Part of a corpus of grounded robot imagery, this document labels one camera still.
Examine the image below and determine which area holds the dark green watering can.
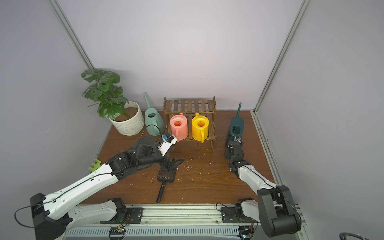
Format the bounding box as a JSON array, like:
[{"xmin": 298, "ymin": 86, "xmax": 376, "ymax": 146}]
[{"xmin": 227, "ymin": 102, "xmax": 245, "ymax": 145}]

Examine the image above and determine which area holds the light green watering can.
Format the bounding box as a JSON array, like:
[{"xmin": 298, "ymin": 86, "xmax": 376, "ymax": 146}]
[{"xmin": 144, "ymin": 93, "xmax": 166, "ymax": 136}]

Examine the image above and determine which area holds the pink small watering can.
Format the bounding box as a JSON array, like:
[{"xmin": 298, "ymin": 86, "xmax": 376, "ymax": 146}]
[{"xmin": 170, "ymin": 114, "xmax": 189, "ymax": 142}]

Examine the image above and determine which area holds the yellow small watering can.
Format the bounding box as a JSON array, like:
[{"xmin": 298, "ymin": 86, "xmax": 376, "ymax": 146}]
[{"xmin": 191, "ymin": 113, "xmax": 210, "ymax": 143}]

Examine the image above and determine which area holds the brown wooden slatted shelf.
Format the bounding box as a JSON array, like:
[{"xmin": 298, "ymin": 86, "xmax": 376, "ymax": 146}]
[{"xmin": 163, "ymin": 97, "xmax": 217, "ymax": 150}]

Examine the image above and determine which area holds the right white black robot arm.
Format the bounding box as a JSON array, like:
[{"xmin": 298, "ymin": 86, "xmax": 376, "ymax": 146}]
[{"xmin": 225, "ymin": 140, "xmax": 302, "ymax": 238}]

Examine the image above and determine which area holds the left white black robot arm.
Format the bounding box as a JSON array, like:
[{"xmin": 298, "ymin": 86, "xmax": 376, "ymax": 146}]
[{"xmin": 28, "ymin": 134, "xmax": 184, "ymax": 240}]

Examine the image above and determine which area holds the black slotted scoop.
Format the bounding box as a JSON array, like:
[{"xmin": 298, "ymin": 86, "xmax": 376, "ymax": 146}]
[{"xmin": 156, "ymin": 168, "xmax": 177, "ymax": 203}]

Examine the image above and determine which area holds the white ribbed plant pot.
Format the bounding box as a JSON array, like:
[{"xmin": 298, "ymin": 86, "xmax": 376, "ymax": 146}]
[{"xmin": 110, "ymin": 101, "xmax": 145, "ymax": 136}]

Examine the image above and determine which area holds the green monstera plant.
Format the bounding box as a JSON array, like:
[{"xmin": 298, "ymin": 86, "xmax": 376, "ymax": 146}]
[{"xmin": 81, "ymin": 69, "xmax": 130, "ymax": 120}]

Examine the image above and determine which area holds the right small circuit board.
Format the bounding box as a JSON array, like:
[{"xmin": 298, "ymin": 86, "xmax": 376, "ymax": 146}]
[{"xmin": 238, "ymin": 226, "xmax": 255, "ymax": 240}]

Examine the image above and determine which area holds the small circuit board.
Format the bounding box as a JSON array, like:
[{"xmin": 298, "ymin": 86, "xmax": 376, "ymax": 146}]
[
  {"xmin": 238, "ymin": 226, "xmax": 255, "ymax": 240},
  {"xmin": 108, "ymin": 227, "xmax": 127, "ymax": 240}
]

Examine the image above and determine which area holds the left small circuit board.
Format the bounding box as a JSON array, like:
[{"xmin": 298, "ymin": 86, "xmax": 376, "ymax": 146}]
[{"xmin": 108, "ymin": 227, "xmax": 127, "ymax": 240}]

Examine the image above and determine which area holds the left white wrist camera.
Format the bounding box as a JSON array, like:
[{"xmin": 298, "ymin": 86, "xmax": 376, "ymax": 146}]
[{"xmin": 158, "ymin": 133, "xmax": 178, "ymax": 156}]

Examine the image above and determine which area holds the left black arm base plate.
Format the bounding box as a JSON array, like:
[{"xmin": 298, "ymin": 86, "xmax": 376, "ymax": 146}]
[{"xmin": 100, "ymin": 208, "xmax": 144, "ymax": 225}]

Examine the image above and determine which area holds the aluminium front rail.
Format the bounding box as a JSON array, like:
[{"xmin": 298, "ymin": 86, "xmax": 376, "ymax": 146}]
[{"xmin": 66, "ymin": 201, "xmax": 249, "ymax": 231}]

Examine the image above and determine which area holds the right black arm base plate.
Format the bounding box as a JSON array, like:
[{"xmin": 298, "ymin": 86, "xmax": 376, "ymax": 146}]
[{"xmin": 220, "ymin": 206, "xmax": 254, "ymax": 224}]

